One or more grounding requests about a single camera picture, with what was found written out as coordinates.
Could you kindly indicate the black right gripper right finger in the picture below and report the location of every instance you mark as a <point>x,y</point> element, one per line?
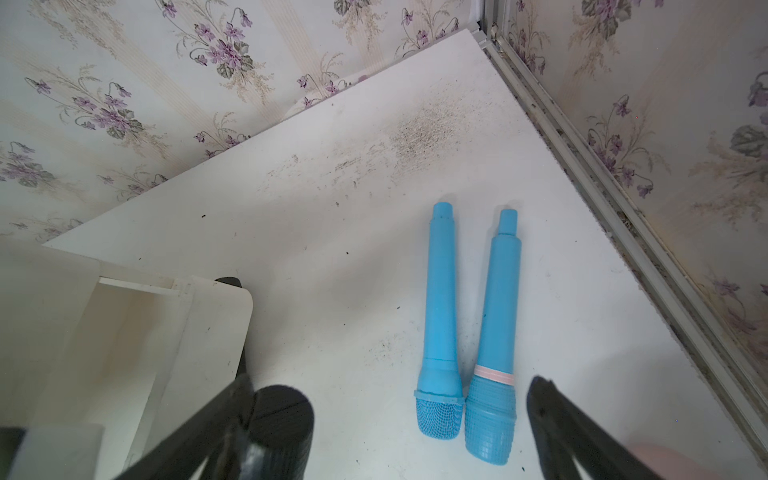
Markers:
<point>568,441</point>

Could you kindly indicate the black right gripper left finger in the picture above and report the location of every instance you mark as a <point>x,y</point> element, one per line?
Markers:
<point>182,452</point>

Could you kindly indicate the black toy microphone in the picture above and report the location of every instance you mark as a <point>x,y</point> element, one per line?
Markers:
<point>278,436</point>
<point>234,281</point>

